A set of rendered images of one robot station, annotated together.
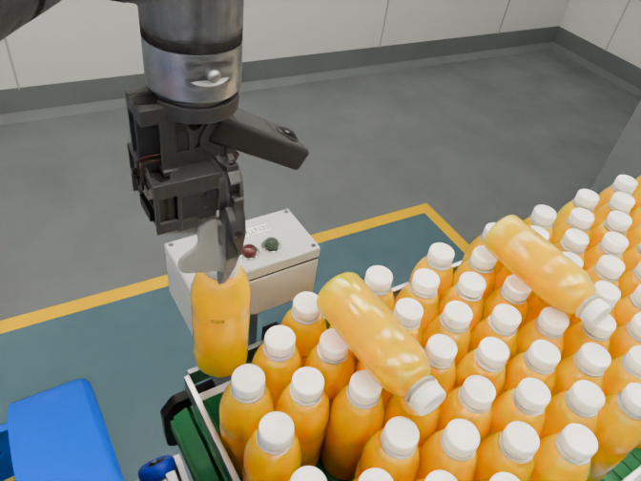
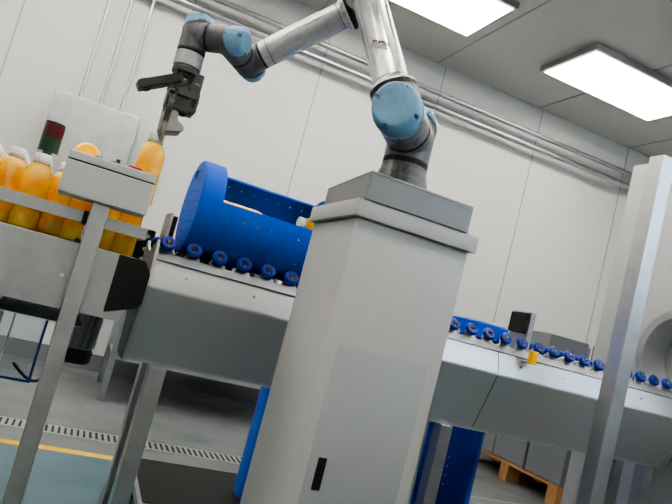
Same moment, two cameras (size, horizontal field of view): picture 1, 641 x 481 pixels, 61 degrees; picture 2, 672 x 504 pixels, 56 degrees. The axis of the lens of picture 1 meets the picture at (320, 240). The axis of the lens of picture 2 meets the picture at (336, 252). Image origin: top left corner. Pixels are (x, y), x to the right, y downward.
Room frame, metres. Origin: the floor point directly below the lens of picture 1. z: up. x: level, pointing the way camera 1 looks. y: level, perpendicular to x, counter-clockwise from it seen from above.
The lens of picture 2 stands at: (1.89, 1.04, 0.88)
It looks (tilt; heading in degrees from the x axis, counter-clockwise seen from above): 6 degrees up; 195
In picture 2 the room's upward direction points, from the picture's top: 15 degrees clockwise
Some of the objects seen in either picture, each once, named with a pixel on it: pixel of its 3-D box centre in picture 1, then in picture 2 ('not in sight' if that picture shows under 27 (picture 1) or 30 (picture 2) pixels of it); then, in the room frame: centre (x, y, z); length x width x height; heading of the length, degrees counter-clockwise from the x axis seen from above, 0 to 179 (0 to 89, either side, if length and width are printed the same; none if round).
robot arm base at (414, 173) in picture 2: not in sight; (401, 181); (0.32, 0.75, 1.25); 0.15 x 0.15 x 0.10
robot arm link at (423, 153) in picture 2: not in sight; (410, 137); (0.33, 0.75, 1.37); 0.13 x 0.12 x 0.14; 175
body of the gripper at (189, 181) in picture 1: (188, 153); (182, 92); (0.39, 0.13, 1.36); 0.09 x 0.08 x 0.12; 127
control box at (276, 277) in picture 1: (242, 268); (107, 184); (0.56, 0.11, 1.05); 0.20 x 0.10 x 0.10; 127
